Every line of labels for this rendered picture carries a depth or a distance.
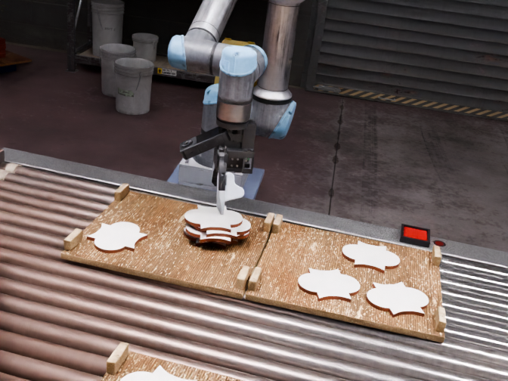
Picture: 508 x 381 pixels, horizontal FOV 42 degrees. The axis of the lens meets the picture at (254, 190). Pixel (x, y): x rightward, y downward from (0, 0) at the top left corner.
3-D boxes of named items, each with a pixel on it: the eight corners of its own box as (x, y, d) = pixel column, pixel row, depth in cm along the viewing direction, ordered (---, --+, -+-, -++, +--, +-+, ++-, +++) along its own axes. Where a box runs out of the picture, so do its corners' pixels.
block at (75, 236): (75, 238, 150) (75, 227, 149) (83, 240, 150) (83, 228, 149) (63, 250, 145) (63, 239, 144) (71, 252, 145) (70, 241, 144)
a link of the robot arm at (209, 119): (207, 118, 203) (211, 75, 197) (249, 126, 201) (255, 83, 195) (195, 131, 193) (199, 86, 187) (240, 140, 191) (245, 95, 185)
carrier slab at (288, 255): (275, 225, 170) (276, 220, 169) (437, 258, 164) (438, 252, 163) (244, 299, 138) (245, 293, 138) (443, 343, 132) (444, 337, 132)
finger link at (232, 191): (245, 213, 144) (245, 171, 146) (218, 212, 143) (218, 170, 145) (243, 215, 147) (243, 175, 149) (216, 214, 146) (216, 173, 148)
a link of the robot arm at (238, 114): (218, 104, 139) (215, 92, 146) (217, 125, 141) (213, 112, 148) (254, 106, 140) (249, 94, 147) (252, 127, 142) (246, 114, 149)
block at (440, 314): (434, 314, 138) (437, 305, 137) (443, 317, 138) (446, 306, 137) (435, 332, 133) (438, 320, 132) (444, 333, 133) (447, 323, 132)
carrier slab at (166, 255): (124, 195, 176) (124, 189, 175) (274, 226, 170) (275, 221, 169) (60, 258, 145) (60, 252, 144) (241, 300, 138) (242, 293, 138)
